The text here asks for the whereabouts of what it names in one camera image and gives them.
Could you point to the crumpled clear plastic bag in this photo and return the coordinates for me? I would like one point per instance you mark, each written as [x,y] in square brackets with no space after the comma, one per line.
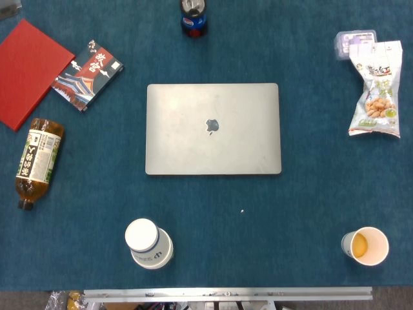
[56,298]

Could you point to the brown tea bottle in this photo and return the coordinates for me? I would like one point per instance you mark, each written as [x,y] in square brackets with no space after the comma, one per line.
[38,155]

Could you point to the paper cup with orange drink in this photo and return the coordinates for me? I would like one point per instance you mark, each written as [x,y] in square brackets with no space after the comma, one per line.
[371,245]

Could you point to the aluminium frame rail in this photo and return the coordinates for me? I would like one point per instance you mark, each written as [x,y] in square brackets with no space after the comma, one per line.
[226,292]

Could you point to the silver laptop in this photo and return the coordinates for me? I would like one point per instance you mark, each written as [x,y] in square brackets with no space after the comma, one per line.
[193,129]

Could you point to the nut snack bag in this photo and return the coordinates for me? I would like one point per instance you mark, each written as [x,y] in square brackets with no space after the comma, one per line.
[377,106]

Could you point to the red notebook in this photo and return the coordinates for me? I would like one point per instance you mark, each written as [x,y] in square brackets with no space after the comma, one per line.
[26,74]

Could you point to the upturned white paper cup stack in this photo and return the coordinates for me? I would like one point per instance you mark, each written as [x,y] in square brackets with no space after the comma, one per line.
[145,239]

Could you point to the illustrated Chinese palace book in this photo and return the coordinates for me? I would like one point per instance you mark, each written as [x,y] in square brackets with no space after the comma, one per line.
[87,77]

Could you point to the Pepsi cola bottle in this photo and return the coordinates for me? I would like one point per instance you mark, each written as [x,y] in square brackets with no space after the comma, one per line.
[193,22]

